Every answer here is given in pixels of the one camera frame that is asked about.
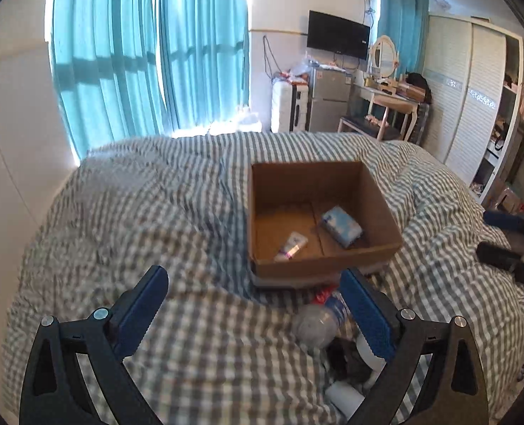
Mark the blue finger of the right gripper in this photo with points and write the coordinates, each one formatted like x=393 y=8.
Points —
x=504 y=220

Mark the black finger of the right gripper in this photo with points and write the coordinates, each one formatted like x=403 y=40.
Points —
x=500 y=258

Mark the white hair dryer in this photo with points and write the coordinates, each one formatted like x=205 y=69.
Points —
x=346 y=398

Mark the black tape roll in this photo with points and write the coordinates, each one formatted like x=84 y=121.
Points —
x=346 y=363

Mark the clear plastic water bottle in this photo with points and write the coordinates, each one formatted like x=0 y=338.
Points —
x=316 y=325

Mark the white dressing table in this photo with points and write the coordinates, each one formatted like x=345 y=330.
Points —
x=391 y=103

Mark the blue tissue pack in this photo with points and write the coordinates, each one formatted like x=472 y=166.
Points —
x=341 y=226

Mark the white louvred wardrobe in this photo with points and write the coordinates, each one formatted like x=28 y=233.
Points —
x=475 y=71

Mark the red snack wrapper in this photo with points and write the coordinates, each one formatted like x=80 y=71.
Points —
x=324 y=293

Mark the grey checked bed quilt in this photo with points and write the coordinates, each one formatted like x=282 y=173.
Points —
x=219 y=350

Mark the brown cardboard box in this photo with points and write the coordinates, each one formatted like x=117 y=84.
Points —
x=288 y=197

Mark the small white cream tube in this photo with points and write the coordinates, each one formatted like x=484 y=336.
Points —
x=294 y=244

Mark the oval vanity mirror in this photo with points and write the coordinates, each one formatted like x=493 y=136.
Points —
x=383 y=58

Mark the silver mini fridge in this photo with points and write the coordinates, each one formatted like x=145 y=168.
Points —
x=328 y=95

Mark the right teal curtain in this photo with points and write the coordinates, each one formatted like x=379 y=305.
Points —
x=405 y=22

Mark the teal curtain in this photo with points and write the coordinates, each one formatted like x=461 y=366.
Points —
x=204 y=50
x=104 y=64
x=405 y=22

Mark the white suitcase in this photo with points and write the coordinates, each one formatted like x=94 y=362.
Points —
x=288 y=112

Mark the middle teal curtain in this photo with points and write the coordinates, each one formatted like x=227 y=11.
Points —
x=204 y=50

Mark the left teal curtain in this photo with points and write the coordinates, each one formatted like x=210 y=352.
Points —
x=104 y=64

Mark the black wall television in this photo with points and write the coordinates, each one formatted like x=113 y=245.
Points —
x=337 y=35

